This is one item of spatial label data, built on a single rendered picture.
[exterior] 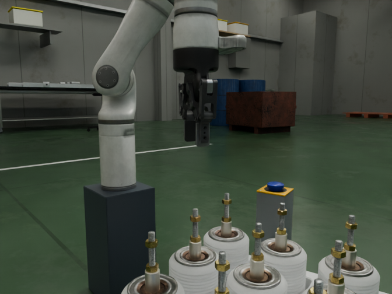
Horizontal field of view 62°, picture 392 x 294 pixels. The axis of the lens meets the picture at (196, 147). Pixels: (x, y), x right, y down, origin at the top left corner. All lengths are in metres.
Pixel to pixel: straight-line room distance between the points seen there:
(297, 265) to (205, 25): 0.44
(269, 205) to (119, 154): 0.39
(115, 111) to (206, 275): 0.46
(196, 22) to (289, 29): 11.22
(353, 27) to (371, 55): 1.12
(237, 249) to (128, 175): 0.35
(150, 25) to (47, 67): 6.36
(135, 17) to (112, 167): 0.37
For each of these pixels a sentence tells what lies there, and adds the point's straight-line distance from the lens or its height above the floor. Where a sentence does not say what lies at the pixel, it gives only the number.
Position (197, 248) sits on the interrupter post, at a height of 0.27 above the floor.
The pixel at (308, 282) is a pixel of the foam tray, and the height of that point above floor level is 0.17.
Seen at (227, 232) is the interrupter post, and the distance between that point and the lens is 0.70.
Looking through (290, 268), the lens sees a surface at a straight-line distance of 0.64.
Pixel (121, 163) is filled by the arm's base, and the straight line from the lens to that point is 0.85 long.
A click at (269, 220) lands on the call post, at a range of 0.82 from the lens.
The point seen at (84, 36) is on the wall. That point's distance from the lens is 7.48.
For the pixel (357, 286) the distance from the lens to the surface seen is 0.62.
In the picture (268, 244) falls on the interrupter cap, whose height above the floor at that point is 0.25.
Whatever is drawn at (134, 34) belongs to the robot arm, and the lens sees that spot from 0.82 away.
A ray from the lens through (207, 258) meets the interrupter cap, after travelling 0.61.
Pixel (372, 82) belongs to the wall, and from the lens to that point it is 11.67.
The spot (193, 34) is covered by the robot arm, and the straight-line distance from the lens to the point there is 0.53.
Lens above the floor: 0.53
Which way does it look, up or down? 8 degrees down
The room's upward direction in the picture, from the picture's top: straight up
